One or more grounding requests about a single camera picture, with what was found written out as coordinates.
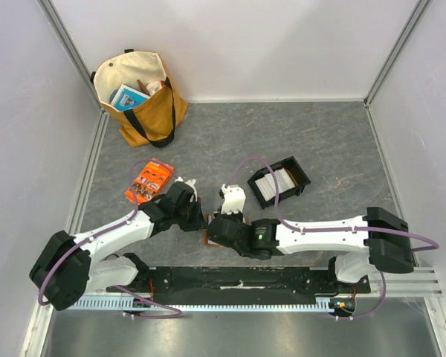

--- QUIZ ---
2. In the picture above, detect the brown item in bag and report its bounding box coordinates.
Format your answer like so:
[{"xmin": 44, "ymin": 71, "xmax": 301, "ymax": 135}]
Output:
[{"xmin": 137, "ymin": 80, "xmax": 149, "ymax": 95}]

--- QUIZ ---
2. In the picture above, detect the blue book in bag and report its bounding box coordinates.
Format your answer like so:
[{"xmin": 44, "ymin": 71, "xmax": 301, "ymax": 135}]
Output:
[{"xmin": 110, "ymin": 84, "xmax": 150, "ymax": 112}]

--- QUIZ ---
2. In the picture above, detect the orange booklet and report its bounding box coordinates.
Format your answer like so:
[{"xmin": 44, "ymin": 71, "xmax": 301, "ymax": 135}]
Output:
[{"xmin": 125, "ymin": 158, "xmax": 175, "ymax": 204}]

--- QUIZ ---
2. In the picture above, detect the black card box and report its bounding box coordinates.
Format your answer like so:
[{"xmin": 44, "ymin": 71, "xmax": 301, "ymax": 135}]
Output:
[{"xmin": 248, "ymin": 156, "xmax": 311, "ymax": 209}]

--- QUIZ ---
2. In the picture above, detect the slotted cable duct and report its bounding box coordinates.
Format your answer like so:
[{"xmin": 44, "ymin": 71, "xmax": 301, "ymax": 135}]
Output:
[{"xmin": 68, "ymin": 295, "xmax": 337, "ymax": 312}]

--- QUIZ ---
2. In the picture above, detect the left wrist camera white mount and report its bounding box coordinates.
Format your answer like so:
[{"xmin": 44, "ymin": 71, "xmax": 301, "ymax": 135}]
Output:
[{"xmin": 174, "ymin": 176, "xmax": 198, "ymax": 202}]

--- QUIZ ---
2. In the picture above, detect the brown leather card holder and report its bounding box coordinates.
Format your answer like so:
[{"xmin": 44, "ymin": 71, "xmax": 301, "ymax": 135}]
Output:
[{"xmin": 204, "ymin": 213, "xmax": 249, "ymax": 248}]

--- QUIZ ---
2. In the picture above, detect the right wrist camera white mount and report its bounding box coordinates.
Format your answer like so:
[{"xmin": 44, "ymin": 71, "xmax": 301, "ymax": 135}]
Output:
[{"xmin": 219, "ymin": 184, "xmax": 246, "ymax": 215}]

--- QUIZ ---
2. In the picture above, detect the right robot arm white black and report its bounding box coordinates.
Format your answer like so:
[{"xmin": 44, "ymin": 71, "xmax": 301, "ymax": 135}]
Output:
[{"xmin": 207, "ymin": 207, "xmax": 415, "ymax": 293}]

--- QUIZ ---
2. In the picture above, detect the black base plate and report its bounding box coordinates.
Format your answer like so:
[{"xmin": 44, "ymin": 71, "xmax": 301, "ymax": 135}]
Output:
[{"xmin": 126, "ymin": 266, "xmax": 371, "ymax": 305}]

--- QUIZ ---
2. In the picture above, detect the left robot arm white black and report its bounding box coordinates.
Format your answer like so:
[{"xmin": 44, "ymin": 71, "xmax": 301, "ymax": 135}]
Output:
[{"xmin": 29, "ymin": 179, "xmax": 206, "ymax": 311}]

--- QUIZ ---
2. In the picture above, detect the white card stack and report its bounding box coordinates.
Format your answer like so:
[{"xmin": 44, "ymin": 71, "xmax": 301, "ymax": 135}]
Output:
[{"xmin": 255, "ymin": 168, "xmax": 295, "ymax": 201}]

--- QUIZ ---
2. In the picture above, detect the aluminium frame rail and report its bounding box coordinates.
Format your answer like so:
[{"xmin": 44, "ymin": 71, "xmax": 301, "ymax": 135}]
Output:
[{"xmin": 36, "ymin": 265, "xmax": 444, "ymax": 297}]

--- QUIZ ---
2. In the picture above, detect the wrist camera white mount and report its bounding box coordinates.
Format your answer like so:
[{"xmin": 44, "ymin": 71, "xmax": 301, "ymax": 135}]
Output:
[
  {"xmin": 174, "ymin": 176, "xmax": 198, "ymax": 202},
  {"xmin": 219, "ymin": 184, "xmax": 246, "ymax": 215}
]

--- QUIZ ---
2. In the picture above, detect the mustard canvas tote bag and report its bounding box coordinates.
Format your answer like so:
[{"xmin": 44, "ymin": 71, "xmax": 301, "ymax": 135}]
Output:
[{"xmin": 90, "ymin": 49, "xmax": 187, "ymax": 148}]

